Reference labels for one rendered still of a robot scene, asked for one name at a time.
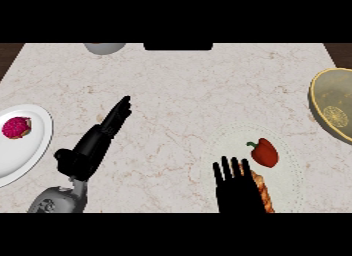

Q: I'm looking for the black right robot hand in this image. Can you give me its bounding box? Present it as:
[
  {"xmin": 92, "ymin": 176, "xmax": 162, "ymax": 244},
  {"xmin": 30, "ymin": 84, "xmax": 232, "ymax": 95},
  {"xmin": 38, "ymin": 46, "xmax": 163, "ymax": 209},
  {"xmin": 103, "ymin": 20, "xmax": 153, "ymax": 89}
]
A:
[{"xmin": 212, "ymin": 155, "xmax": 268, "ymax": 214}]

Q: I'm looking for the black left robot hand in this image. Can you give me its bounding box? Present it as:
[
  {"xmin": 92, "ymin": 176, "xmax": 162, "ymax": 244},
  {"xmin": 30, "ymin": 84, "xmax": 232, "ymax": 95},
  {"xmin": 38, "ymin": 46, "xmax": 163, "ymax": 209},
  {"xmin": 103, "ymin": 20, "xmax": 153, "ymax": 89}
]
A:
[{"xmin": 54, "ymin": 95, "xmax": 134, "ymax": 183}]

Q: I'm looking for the brown croissant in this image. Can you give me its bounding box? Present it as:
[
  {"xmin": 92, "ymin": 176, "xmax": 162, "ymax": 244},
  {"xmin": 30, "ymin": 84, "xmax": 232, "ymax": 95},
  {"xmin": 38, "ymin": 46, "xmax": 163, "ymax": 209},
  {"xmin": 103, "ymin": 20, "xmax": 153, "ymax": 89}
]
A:
[{"xmin": 237, "ymin": 162, "xmax": 277, "ymax": 214}]

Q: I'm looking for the yellow grey bowl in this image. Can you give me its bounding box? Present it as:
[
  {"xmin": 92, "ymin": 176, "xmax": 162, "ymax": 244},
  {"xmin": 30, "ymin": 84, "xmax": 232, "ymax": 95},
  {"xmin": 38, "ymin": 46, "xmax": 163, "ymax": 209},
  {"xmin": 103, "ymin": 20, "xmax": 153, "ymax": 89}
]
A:
[{"xmin": 308, "ymin": 67, "xmax": 352, "ymax": 149}]

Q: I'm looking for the red bell pepper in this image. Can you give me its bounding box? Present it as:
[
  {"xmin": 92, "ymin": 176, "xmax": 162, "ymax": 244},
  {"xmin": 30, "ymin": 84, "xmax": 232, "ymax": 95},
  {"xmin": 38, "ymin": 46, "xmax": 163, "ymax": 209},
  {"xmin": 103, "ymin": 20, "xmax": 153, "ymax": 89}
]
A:
[{"xmin": 246, "ymin": 137, "xmax": 281, "ymax": 169}]

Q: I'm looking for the white oval plate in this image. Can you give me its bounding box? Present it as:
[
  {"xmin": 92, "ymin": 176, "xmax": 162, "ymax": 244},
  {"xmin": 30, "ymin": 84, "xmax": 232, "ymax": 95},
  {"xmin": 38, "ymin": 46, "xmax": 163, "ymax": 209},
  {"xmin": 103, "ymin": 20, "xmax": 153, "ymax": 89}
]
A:
[{"xmin": 0, "ymin": 103, "xmax": 55, "ymax": 191}]

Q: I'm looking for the pink frosted cupcake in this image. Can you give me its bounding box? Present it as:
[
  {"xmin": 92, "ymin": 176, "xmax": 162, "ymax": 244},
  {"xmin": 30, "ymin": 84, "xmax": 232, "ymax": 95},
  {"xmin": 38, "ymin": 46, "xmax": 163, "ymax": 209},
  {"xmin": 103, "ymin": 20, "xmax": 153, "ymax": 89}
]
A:
[{"xmin": 0, "ymin": 116, "xmax": 35, "ymax": 140}]

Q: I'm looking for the grey round cup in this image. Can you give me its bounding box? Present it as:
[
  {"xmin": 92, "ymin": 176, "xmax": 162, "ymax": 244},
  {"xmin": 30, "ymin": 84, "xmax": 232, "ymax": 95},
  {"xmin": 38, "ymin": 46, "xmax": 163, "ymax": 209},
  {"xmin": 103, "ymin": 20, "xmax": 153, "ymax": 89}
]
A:
[{"xmin": 83, "ymin": 42, "xmax": 128, "ymax": 56}]

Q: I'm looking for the black rectangular appliance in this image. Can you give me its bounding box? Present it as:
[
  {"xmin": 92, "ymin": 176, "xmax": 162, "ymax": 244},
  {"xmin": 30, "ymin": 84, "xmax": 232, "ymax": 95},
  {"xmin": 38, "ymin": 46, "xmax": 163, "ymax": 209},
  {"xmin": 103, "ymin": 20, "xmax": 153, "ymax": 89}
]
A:
[{"xmin": 142, "ymin": 42, "xmax": 215, "ymax": 52}]

